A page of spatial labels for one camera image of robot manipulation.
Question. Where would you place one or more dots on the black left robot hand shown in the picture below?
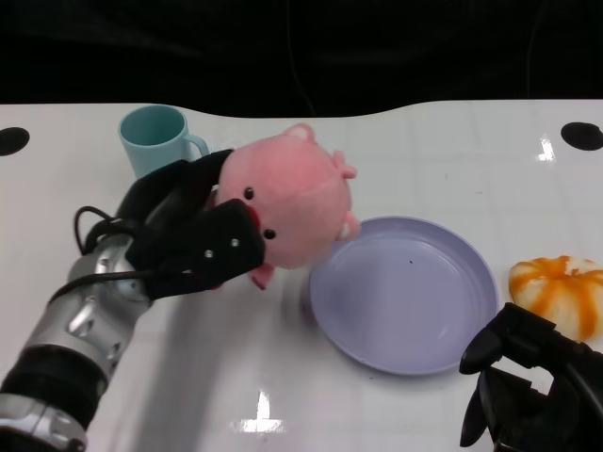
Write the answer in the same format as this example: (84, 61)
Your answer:
(188, 226)

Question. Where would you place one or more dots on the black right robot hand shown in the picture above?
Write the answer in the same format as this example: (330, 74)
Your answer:
(575, 376)

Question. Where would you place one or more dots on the pink plush beaver doll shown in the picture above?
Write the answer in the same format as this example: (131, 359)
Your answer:
(292, 188)

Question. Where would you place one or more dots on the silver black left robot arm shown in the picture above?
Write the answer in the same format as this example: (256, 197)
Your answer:
(70, 320)

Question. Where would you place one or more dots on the lavender plastic plate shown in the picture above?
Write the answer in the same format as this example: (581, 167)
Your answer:
(405, 301)

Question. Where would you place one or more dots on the teal plastic mug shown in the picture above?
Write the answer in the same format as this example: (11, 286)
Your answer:
(151, 155)

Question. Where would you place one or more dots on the orange white pumpkin bun toy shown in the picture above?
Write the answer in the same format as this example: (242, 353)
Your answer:
(556, 287)

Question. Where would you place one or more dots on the black round table grommet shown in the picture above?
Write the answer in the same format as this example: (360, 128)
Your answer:
(583, 136)
(11, 140)

